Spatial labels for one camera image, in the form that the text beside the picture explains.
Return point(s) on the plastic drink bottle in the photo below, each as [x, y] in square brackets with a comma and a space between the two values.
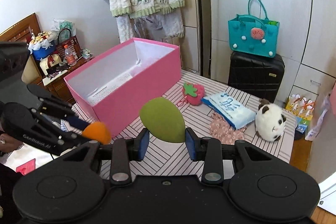
[69, 55]

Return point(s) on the person's left hand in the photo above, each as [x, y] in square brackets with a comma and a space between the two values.
[9, 144]

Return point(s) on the orange sponge egg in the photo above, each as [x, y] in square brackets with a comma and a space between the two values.
[97, 131]

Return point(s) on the round panda plush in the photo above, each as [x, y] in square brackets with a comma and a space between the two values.
[269, 121]

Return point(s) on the pink storage box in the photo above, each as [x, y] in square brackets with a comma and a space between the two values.
[112, 87]

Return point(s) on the blue wet wipes pack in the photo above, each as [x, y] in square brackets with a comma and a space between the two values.
[235, 113]

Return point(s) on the blue flower bouquet box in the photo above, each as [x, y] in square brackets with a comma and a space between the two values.
[41, 45]

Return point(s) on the green sponge egg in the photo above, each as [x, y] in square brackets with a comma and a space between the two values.
[164, 120]

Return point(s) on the black suitcase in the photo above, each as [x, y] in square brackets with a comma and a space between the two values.
[256, 75]

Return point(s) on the floral pink fabric pouch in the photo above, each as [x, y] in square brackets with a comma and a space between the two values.
[223, 131]

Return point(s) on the white plastic bag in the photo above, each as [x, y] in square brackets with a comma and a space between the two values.
[322, 105]

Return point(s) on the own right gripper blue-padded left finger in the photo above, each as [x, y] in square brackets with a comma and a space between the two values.
[123, 152]

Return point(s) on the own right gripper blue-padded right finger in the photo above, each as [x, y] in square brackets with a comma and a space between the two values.
[208, 150]

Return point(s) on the white lace garment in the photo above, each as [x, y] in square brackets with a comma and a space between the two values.
[171, 24]

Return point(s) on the colourful gift boxes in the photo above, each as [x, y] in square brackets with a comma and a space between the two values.
[302, 108]

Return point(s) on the red strawberry plush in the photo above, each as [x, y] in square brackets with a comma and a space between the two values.
[192, 94]

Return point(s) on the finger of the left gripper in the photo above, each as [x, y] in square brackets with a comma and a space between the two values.
[70, 139]
[77, 123]

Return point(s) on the pink paper bag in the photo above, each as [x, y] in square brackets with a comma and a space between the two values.
[333, 98]

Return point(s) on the teal felt handbag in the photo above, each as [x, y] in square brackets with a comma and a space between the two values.
[253, 35]

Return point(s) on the dark wire basket bag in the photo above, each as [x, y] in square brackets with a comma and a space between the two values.
[71, 42]

